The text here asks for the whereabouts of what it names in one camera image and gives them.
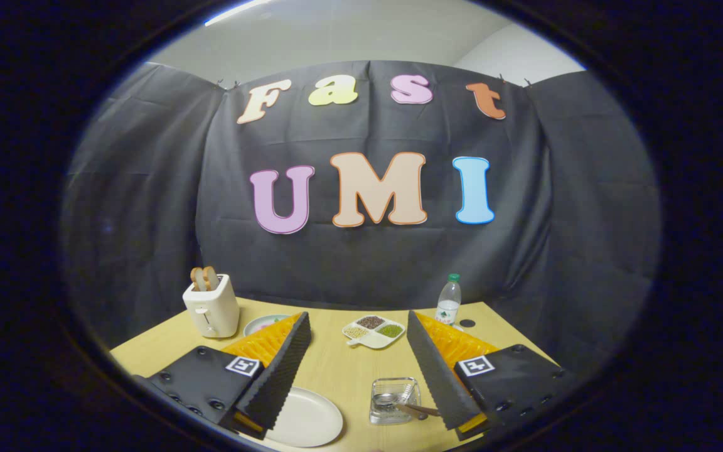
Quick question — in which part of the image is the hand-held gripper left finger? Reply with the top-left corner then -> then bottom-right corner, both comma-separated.
132,312 -> 312,440

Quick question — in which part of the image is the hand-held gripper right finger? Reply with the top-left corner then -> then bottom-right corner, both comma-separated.
407,311 -> 579,440

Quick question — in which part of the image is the wooden handled metal spoon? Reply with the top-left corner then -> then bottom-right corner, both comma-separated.
373,392 -> 430,420

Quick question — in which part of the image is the pale green food plate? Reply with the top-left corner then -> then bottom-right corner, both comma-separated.
244,315 -> 292,338

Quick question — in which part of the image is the large white plate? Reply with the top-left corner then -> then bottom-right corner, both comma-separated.
265,386 -> 344,448

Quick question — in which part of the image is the clear plastic water bottle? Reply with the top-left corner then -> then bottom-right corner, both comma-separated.
435,274 -> 462,326

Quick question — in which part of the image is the divided white condiment dish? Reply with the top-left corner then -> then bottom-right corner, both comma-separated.
342,315 -> 406,350

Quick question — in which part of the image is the cream white toaster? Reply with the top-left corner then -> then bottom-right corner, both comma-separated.
183,274 -> 240,338

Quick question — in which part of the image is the metal wire cutlery basket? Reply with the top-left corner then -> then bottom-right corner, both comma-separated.
369,377 -> 422,426

